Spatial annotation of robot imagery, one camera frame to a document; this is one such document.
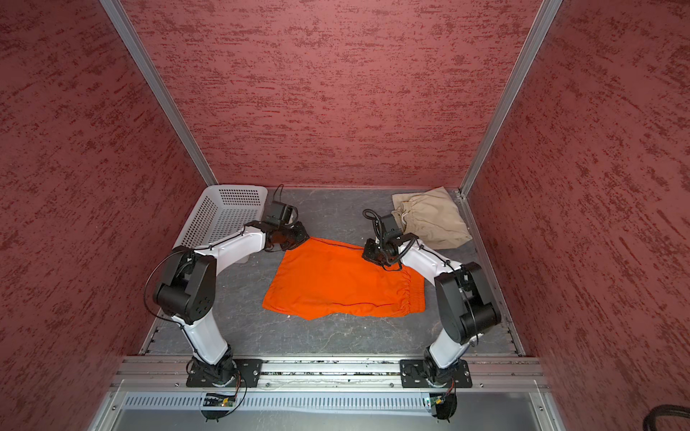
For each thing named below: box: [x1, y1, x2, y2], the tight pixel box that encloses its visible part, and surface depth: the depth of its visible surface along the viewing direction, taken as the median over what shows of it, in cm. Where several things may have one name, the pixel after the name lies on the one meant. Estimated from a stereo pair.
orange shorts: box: [261, 237, 426, 321], surface depth 91 cm
